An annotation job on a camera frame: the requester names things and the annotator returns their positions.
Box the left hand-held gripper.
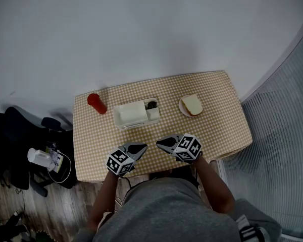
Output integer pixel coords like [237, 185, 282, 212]
[106, 142, 148, 177]

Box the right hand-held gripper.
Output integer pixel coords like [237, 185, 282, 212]
[156, 133, 203, 164]

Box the white compartment tray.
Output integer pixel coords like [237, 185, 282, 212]
[112, 97, 160, 130]

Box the person's left forearm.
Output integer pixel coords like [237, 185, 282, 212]
[87, 171, 119, 233]

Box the person's right forearm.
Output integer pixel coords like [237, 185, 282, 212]
[191, 157, 236, 214]

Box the bread slice on plate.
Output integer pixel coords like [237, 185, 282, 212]
[178, 96, 203, 118]

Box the yellow checkered tablecloth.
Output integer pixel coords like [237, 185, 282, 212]
[73, 71, 253, 184]

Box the red bottle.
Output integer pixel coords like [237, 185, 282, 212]
[87, 93, 108, 115]

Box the person's grey sweatshirt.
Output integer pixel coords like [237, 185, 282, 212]
[75, 177, 283, 242]

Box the white electric kettle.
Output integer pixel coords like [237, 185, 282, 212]
[27, 147, 57, 172]

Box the ribbed glass partition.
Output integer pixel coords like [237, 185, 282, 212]
[218, 19, 303, 242]

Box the black office chair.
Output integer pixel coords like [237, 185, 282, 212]
[0, 106, 78, 198]

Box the green plant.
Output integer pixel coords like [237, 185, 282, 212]
[35, 230, 56, 242]

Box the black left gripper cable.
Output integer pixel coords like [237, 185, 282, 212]
[121, 176, 134, 204]

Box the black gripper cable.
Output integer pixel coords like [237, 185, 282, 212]
[194, 169, 201, 190]
[121, 176, 134, 204]

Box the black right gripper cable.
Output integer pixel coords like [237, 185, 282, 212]
[194, 169, 201, 190]

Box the white cable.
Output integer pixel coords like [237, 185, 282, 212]
[48, 151, 72, 184]

